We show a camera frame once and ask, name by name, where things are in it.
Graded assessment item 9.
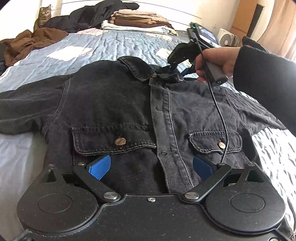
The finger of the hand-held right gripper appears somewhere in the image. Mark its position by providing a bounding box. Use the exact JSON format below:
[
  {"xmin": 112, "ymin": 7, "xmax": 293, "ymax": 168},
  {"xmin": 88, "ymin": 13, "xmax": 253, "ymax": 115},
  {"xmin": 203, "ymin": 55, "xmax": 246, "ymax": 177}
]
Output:
[
  {"xmin": 157, "ymin": 64, "xmax": 184, "ymax": 82},
  {"xmin": 179, "ymin": 66, "xmax": 194, "ymax": 77}
]

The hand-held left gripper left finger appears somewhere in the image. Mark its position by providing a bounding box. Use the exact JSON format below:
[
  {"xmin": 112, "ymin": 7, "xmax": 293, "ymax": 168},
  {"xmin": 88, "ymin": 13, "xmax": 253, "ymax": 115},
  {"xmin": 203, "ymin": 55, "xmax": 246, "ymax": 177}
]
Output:
[{"xmin": 41, "ymin": 155, "xmax": 121, "ymax": 203}]

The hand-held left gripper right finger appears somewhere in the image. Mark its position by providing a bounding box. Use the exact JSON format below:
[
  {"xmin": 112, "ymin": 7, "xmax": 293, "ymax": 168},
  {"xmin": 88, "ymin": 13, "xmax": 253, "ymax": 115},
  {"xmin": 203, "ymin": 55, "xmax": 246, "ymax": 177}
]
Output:
[{"xmin": 184, "ymin": 156, "xmax": 267, "ymax": 203}]

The black denim jacket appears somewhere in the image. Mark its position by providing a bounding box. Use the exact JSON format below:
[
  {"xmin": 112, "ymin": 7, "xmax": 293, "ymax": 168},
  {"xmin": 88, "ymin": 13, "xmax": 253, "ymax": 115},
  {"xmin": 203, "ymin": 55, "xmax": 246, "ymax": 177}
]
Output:
[{"xmin": 0, "ymin": 56, "xmax": 288, "ymax": 198}]

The person's right forearm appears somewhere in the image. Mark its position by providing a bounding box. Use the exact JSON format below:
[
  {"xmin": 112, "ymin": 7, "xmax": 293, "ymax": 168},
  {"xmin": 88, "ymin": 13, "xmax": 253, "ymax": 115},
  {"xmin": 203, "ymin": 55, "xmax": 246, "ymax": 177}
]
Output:
[{"xmin": 232, "ymin": 36, "xmax": 296, "ymax": 138}]

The stack of beige brown clothes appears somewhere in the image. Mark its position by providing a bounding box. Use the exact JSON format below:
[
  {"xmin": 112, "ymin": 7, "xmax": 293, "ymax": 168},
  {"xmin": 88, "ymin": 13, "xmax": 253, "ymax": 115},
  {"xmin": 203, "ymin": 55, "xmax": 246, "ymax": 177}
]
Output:
[{"xmin": 100, "ymin": 9, "xmax": 179, "ymax": 36}]

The person's right hand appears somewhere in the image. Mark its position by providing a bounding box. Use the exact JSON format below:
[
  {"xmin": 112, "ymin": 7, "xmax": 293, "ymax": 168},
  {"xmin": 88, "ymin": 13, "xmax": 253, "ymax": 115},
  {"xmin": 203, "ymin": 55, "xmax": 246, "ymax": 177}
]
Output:
[{"xmin": 194, "ymin": 46, "xmax": 241, "ymax": 84}]

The white bed headboard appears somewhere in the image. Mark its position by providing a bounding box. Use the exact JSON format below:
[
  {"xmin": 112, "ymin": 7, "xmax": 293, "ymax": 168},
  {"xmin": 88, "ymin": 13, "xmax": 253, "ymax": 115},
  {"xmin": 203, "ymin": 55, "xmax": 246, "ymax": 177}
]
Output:
[{"xmin": 53, "ymin": 0, "xmax": 234, "ymax": 29}]

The white box fan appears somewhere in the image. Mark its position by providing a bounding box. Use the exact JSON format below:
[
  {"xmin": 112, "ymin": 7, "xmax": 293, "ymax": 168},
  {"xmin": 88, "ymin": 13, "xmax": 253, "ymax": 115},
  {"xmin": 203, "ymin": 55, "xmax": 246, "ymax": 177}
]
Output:
[{"xmin": 217, "ymin": 28, "xmax": 241, "ymax": 47}]

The brown wooden board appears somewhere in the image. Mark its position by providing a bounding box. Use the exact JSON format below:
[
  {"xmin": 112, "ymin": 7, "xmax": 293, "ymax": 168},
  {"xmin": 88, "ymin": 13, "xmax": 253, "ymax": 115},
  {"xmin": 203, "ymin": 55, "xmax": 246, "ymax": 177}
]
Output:
[{"xmin": 231, "ymin": 0, "xmax": 258, "ymax": 39}]

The blue printed quilt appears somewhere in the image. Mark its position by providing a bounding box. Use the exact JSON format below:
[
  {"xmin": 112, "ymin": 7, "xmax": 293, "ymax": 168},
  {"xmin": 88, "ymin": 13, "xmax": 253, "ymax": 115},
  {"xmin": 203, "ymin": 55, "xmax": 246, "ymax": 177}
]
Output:
[{"xmin": 0, "ymin": 28, "xmax": 296, "ymax": 232}]

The black narrow panel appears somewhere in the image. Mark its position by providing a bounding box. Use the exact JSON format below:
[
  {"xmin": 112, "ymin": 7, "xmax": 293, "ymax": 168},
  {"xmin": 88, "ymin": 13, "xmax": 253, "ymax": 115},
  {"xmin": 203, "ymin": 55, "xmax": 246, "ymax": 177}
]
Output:
[{"xmin": 253, "ymin": 4, "xmax": 264, "ymax": 31}]

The black crumpled coat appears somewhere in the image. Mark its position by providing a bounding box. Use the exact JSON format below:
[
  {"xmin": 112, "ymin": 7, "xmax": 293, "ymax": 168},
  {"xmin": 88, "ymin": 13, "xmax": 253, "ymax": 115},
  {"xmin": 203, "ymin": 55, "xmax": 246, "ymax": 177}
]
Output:
[{"xmin": 44, "ymin": 0, "xmax": 140, "ymax": 33}]

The beige curtain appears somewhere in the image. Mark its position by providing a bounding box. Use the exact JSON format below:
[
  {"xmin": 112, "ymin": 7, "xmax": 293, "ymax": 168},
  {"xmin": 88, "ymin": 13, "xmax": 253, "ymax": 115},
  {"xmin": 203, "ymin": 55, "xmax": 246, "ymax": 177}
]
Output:
[{"xmin": 256, "ymin": 0, "xmax": 296, "ymax": 61}]

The tabby cat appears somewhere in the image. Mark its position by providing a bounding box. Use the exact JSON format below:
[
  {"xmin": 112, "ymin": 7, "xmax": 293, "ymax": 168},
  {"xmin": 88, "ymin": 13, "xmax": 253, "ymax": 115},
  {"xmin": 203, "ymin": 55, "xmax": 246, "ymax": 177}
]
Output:
[{"xmin": 33, "ymin": 5, "xmax": 53, "ymax": 32}]

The brown crumpled garment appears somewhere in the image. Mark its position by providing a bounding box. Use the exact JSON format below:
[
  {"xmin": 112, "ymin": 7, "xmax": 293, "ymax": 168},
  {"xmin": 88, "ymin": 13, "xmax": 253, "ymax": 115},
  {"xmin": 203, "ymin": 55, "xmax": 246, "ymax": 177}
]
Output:
[{"xmin": 0, "ymin": 27, "xmax": 69, "ymax": 68}]

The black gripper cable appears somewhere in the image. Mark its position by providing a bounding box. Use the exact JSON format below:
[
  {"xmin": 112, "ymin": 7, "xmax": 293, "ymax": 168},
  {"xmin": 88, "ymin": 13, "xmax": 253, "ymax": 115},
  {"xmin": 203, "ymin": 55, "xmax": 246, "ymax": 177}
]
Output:
[{"xmin": 193, "ymin": 38, "xmax": 230, "ymax": 164}]

